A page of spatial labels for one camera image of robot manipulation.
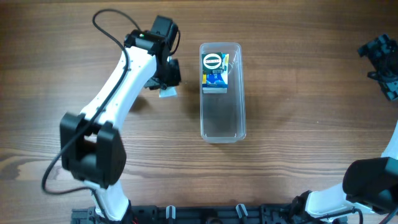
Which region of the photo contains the white blue medicine box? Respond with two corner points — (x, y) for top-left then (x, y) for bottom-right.
(203, 87), (228, 94)

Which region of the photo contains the clear plastic container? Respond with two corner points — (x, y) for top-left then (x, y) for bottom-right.
(200, 42), (246, 144)

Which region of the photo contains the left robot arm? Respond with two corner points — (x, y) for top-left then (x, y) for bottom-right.
(60, 16), (181, 223)

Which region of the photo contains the blue yellow lozenge box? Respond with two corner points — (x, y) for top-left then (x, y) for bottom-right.
(201, 54), (229, 88)

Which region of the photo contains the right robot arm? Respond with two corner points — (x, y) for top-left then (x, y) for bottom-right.
(193, 30), (397, 206)

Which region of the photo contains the white green Panadol box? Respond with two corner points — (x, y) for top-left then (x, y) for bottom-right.
(159, 86), (177, 98)

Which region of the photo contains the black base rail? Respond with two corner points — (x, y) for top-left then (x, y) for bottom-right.
(70, 203), (349, 224)

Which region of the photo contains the dark green small box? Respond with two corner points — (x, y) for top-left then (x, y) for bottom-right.
(201, 52), (224, 75)

